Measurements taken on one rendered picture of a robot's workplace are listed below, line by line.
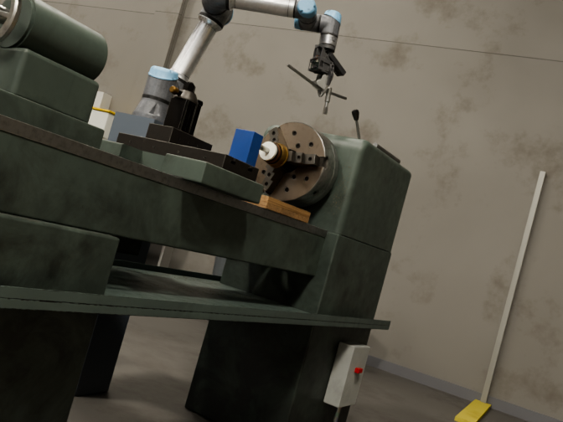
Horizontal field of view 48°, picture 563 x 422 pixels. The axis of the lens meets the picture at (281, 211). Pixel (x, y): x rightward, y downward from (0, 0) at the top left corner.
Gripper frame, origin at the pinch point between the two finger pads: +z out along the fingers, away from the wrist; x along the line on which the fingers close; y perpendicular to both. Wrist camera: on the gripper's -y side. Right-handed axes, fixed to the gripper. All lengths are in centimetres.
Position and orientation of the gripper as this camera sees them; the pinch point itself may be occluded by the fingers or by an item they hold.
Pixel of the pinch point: (322, 94)
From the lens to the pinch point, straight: 275.6
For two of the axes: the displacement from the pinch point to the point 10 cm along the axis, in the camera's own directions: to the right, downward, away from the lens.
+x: 5.9, 0.5, -8.1
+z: -1.9, 9.8, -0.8
